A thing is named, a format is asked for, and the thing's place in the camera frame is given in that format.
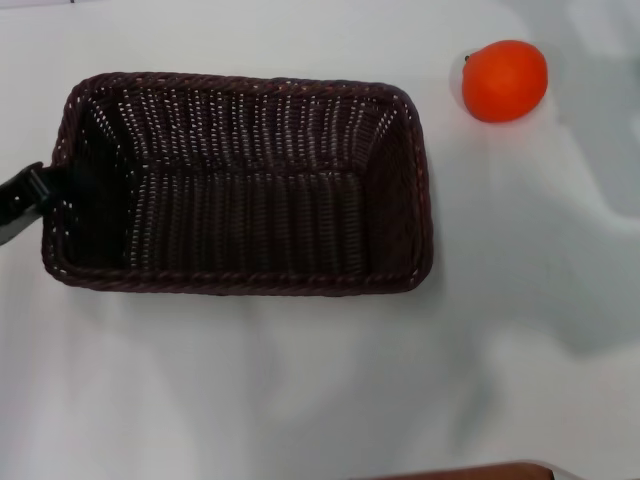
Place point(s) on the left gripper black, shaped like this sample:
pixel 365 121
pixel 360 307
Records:
pixel 12 200

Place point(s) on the dark brown woven basket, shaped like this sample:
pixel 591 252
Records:
pixel 250 210

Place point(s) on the white tablecloth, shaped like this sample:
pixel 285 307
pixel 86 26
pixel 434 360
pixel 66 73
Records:
pixel 300 380

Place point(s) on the orange fruit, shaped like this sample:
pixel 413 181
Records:
pixel 505 82

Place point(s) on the brown wooden edge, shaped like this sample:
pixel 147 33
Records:
pixel 460 474

